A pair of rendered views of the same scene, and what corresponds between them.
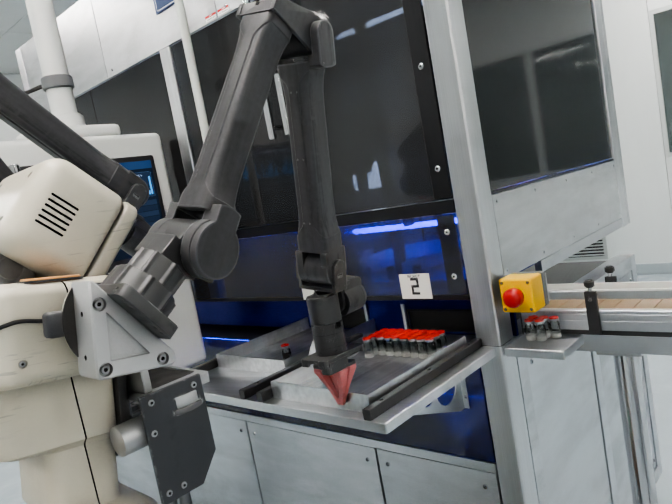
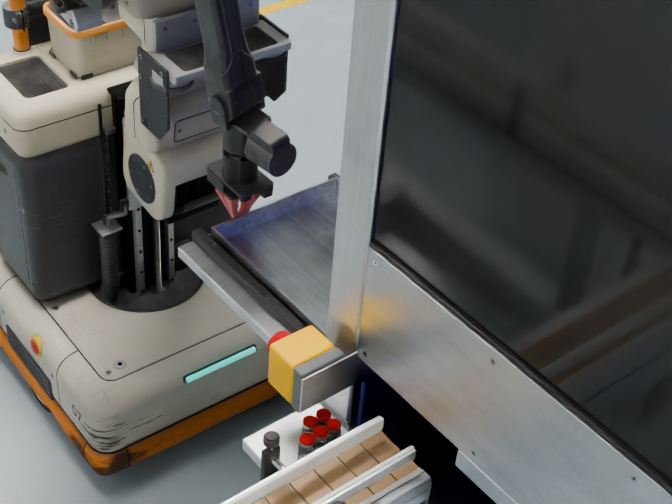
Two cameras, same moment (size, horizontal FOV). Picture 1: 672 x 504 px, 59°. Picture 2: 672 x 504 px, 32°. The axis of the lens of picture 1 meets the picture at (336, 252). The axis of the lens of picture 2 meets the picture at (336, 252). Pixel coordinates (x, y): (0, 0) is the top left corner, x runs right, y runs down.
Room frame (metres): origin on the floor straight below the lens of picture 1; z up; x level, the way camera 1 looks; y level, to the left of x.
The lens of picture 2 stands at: (1.34, -1.46, 2.09)
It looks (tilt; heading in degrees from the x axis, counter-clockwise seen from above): 39 degrees down; 96
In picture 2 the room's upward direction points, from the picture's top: 5 degrees clockwise
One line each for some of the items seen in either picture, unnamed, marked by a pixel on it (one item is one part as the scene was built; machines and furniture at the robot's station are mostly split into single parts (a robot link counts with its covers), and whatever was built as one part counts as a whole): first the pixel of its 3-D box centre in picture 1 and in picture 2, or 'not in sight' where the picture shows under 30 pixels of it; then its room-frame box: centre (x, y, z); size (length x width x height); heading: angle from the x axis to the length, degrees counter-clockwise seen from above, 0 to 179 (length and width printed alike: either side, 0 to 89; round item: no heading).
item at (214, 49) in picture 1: (237, 125); not in sight; (1.73, 0.21, 1.51); 0.47 x 0.01 x 0.59; 47
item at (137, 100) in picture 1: (141, 157); not in sight; (2.10, 0.61, 1.51); 0.49 x 0.01 x 0.59; 47
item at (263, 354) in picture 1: (298, 342); not in sight; (1.52, 0.14, 0.90); 0.34 x 0.26 x 0.04; 137
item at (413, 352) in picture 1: (401, 346); not in sight; (1.29, -0.11, 0.91); 0.18 x 0.02 x 0.05; 47
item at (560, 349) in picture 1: (546, 343); (309, 454); (1.23, -0.41, 0.87); 0.14 x 0.13 x 0.02; 137
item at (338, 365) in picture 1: (332, 382); (235, 196); (1.02, 0.05, 0.94); 0.07 x 0.07 x 0.09; 47
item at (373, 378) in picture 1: (371, 366); (337, 263); (1.21, -0.03, 0.90); 0.34 x 0.26 x 0.04; 137
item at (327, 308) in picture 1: (326, 307); (243, 134); (1.04, 0.04, 1.07); 0.07 x 0.06 x 0.07; 143
